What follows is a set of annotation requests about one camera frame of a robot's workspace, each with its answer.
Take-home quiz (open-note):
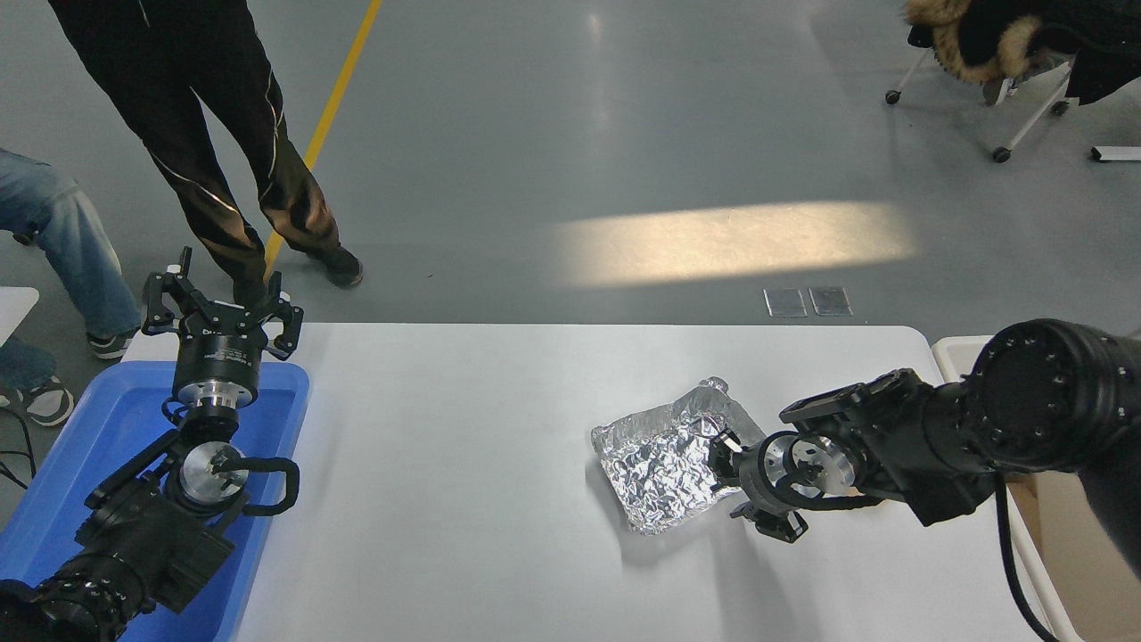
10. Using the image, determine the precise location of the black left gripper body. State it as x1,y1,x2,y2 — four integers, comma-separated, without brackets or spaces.
174,312,267,386

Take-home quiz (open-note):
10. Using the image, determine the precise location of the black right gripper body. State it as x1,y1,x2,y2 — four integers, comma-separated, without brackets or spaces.
736,435,785,516

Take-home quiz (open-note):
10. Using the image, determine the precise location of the foil tray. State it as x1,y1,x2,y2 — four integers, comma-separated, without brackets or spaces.
590,376,768,536

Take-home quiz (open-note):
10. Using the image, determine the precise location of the seated person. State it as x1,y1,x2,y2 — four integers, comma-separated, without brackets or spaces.
0,147,142,427

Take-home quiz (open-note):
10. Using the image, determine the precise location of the blue plastic tray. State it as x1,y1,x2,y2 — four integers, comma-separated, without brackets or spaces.
0,361,311,642

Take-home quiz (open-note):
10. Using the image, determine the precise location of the standing person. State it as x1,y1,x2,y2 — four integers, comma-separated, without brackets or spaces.
46,0,365,309

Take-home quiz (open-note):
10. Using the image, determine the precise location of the small white table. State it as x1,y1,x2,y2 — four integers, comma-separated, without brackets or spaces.
0,287,41,347

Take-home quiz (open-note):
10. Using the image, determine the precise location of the large pale bin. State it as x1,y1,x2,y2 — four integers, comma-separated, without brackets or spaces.
932,335,1141,642

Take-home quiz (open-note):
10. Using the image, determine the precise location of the black coat with fur trim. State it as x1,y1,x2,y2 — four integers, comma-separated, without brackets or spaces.
905,0,1141,106

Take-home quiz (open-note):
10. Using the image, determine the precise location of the black floor cable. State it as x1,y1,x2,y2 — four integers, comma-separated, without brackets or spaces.
0,406,38,491

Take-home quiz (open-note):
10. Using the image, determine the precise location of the white frame wheeled chair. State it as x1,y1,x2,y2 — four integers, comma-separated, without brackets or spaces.
885,53,1075,164

